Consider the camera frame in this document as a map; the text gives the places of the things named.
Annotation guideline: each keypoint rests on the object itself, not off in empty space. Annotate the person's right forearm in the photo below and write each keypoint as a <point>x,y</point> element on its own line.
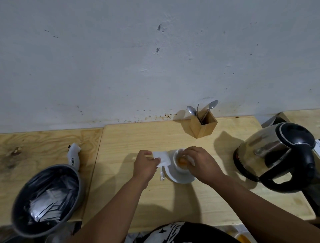
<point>260,210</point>

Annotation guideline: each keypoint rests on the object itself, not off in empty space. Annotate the large metal spoon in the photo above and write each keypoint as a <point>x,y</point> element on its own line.
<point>212,104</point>

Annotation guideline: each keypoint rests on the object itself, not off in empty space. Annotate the black and white shirt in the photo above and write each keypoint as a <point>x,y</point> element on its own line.
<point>185,234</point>

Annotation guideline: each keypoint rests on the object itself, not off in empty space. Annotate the person's right fingers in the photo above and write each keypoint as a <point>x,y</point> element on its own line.
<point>191,153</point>

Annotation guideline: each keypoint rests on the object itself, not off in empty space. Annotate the white paper sachet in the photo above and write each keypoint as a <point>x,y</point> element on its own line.
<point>163,158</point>

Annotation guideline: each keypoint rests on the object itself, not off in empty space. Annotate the stainless steel electric kettle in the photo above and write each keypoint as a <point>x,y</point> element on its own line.
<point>277,152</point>

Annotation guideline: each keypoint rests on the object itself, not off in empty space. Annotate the small metal spoon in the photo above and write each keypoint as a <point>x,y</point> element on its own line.
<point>191,110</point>

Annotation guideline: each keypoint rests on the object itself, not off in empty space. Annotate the metal fork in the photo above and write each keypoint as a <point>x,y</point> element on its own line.
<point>197,110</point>

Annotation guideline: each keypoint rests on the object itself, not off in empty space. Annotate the person's left forearm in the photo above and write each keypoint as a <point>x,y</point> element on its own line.
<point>112,212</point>

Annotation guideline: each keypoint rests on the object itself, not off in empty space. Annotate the wooden utensil holder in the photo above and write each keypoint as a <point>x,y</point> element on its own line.
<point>203,127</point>

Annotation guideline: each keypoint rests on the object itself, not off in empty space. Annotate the cardboard box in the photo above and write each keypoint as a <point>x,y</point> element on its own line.
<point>273,119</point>

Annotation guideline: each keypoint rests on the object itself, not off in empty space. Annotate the person's left thumb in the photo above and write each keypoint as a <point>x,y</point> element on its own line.
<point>156,162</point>

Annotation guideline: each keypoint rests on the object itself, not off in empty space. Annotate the white saucer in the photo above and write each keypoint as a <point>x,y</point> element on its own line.
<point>175,177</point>

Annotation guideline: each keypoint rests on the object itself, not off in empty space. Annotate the person's right hand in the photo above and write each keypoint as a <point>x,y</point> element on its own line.
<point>203,166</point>

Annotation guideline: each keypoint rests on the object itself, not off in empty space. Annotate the person's left hand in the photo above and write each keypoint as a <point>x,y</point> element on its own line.
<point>143,169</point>

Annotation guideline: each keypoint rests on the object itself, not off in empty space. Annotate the small white paper strip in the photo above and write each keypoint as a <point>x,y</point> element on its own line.
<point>162,174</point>

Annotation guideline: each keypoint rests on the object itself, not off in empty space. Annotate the white ceramic cup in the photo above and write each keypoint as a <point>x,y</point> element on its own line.
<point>180,164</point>

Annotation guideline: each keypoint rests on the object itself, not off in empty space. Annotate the grey bin with black liner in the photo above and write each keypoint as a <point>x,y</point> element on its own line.
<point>47,200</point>

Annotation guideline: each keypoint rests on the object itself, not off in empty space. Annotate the white paper sheet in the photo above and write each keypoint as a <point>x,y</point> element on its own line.
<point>317,149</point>

